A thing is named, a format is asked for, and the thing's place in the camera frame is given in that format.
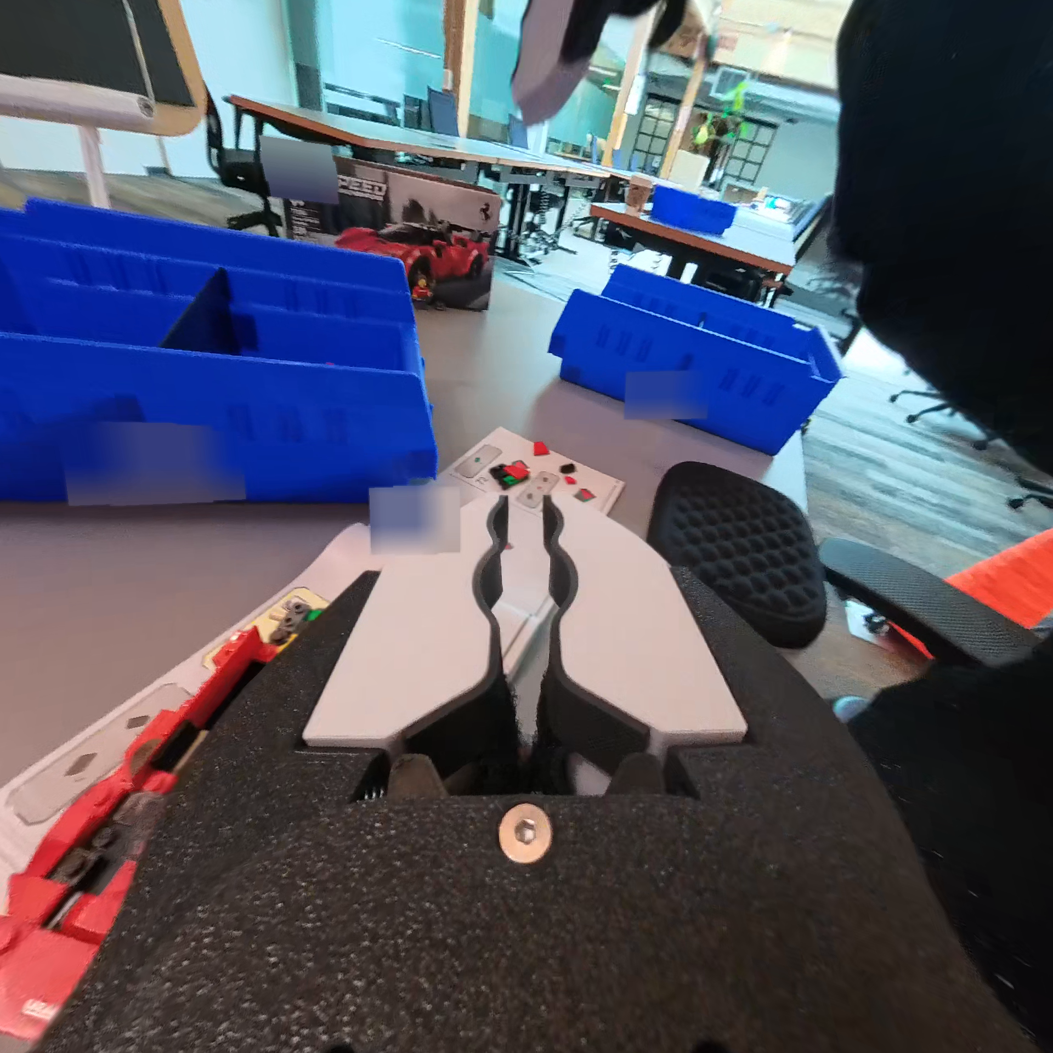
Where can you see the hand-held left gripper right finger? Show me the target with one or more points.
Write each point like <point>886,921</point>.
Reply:
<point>642,658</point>

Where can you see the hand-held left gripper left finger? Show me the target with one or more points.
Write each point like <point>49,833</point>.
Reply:
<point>411,658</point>

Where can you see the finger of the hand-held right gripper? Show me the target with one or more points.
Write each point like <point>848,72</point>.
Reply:
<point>551,66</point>

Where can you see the black and red brick assembly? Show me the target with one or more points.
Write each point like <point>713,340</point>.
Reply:
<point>512,475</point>

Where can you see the person's right forearm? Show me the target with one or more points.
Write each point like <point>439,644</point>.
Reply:
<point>946,206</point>

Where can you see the green potted plant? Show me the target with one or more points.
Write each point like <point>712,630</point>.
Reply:
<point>720,123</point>

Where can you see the white building instruction booklet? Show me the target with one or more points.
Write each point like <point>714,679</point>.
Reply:
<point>596,485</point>

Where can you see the long brown-edged desk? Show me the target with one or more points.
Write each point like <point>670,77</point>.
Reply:
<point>370,136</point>

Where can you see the small blue bin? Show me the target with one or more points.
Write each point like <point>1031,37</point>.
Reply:
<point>691,210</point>

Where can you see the toy car set box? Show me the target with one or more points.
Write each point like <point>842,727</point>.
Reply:
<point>428,247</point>

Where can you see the blue bin with divider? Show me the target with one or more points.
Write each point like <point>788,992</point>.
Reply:
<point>329,428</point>

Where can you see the brown-edged work table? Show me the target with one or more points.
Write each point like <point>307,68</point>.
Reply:
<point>740,247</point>

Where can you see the orange and black office chair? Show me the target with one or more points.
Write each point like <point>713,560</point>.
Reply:
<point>905,592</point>

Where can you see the short blue bin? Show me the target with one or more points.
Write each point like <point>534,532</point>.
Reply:
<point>592,345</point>

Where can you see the long blue bin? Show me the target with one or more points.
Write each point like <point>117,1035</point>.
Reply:
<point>247,247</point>

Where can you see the person's torso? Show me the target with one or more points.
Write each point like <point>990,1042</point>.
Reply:
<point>987,823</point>

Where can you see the red brick-built toy car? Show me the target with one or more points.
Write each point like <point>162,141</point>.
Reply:
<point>49,897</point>

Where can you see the wood-framed blackboard on stand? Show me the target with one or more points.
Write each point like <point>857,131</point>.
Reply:
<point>82,41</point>

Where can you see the wooden post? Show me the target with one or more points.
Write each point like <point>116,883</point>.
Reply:
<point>461,49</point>

